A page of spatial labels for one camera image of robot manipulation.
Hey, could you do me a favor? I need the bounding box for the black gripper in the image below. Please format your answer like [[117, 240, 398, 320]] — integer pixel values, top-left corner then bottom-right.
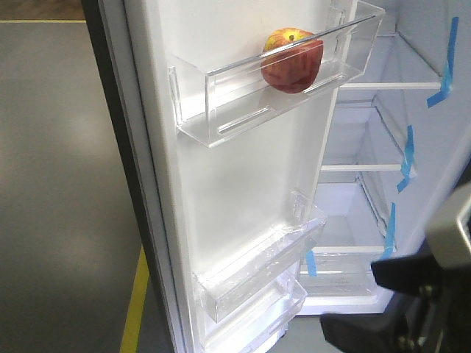
[[320, 254, 470, 352]]

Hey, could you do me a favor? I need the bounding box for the red yellow apple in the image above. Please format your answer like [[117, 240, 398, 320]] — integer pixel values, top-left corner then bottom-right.
[[261, 27, 324, 94]]

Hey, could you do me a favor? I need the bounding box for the white fridge interior body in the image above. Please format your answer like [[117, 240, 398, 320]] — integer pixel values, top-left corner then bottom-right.
[[299, 1, 470, 315]]

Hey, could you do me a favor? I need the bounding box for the blue tape strip lower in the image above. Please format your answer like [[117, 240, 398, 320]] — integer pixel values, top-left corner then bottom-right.
[[380, 202, 396, 260]]

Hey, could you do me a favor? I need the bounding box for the blue tape strip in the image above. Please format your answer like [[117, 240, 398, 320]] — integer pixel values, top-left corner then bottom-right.
[[426, 16, 459, 108], [397, 125, 415, 193], [380, 202, 396, 260]]

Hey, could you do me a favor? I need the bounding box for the blue tape strip drawer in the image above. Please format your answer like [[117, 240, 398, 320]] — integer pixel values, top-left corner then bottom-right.
[[305, 250, 317, 277]]

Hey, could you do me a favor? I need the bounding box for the blue tape strip middle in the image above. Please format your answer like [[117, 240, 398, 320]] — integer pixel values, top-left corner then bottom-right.
[[397, 125, 415, 193]]

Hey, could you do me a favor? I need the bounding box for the clear lower door bin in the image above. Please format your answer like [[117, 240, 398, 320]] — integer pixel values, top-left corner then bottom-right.
[[198, 270, 307, 352]]

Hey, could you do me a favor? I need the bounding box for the clear door bin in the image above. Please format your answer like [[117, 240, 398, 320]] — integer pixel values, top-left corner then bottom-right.
[[169, 1, 385, 147], [194, 205, 327, 323], [198, 270, 307, 352]]

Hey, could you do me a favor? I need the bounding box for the clear middle door bin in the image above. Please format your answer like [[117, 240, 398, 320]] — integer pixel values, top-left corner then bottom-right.
[[194, 205, 327, 323]]

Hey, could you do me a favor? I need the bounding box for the blue tape strip top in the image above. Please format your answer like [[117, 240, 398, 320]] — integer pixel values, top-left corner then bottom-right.
[[426, 16, 459, 108]]

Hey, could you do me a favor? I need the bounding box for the yellow floor tape line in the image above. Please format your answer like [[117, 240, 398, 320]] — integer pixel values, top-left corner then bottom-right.
[[119, 247, 149, 353]]

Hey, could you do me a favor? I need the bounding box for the clear upper door bin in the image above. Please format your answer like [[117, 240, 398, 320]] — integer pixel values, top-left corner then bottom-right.
[[169, 1, 385, 147]]

